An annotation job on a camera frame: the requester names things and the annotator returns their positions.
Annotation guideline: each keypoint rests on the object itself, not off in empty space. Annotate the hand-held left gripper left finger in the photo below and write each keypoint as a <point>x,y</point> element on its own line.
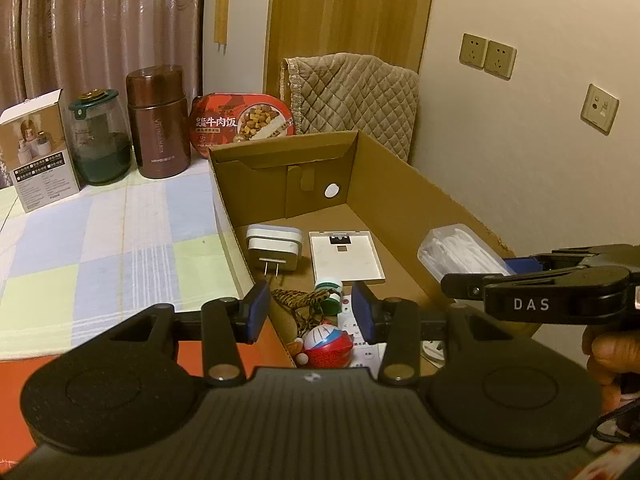
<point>260,310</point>

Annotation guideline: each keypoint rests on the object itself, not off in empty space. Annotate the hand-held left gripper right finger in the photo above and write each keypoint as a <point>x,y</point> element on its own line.
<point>362,310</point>

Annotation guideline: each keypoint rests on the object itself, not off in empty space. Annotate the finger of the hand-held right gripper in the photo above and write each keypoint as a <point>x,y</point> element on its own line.
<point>520,266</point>
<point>460,285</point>

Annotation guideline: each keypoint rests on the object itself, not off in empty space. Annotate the clear plastic case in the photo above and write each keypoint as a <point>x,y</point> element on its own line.
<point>460,250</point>

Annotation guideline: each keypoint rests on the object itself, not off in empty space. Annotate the small white bottle green cap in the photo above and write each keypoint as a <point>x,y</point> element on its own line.
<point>327,286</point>

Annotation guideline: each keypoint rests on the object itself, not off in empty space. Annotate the long white remote control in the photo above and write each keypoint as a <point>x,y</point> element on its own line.
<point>367,360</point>

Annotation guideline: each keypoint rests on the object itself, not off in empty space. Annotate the red white toy figure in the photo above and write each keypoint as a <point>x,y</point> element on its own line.
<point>330,350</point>

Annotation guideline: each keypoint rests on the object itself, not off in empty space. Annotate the white square wall plate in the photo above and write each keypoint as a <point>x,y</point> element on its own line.
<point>345,260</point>

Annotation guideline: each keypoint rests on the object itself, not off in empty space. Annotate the white plug adapter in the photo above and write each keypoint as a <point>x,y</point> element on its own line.
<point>272,247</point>

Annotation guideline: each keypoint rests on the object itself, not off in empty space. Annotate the brown cardboard box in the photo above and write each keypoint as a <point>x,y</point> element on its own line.
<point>390,195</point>

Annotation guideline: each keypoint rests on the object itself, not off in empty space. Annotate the person's right forearm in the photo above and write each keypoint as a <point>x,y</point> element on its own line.
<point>617,465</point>

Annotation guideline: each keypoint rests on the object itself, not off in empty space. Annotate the person's right hand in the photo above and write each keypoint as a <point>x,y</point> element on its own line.
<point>605,355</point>

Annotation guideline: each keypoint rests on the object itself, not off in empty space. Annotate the pastel checkered tablecloth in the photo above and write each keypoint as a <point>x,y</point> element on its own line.
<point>125,240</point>

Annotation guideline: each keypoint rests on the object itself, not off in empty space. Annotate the red instant meal box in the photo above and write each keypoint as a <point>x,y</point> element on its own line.
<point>225,125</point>

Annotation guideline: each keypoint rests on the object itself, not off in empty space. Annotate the brown thermos flask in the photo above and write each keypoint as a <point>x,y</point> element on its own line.
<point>160,130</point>

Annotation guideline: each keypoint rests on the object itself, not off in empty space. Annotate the quilted beige chair cover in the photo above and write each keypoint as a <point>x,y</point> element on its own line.
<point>360,95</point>

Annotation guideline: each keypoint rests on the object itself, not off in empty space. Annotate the green glass jar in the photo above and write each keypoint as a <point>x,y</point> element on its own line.
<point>100,155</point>

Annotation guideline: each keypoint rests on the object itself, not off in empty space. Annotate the white product box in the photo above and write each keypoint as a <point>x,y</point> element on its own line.
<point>45,175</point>

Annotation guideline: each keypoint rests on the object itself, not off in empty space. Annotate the wooden door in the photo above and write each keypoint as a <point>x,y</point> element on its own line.
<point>350,5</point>

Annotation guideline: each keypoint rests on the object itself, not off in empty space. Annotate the mauve patterned curtain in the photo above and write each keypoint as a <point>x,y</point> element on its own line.
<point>100,20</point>

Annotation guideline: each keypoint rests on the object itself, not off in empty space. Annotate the beige wall antenna plate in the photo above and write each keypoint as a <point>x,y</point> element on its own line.
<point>599,109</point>

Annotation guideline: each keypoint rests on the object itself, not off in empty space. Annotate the beige wall socket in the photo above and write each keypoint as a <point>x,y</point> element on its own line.
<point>501,59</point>
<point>474,50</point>

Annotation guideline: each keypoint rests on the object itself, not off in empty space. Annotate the wooden wall hanging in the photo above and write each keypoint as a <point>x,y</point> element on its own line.
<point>221,10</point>

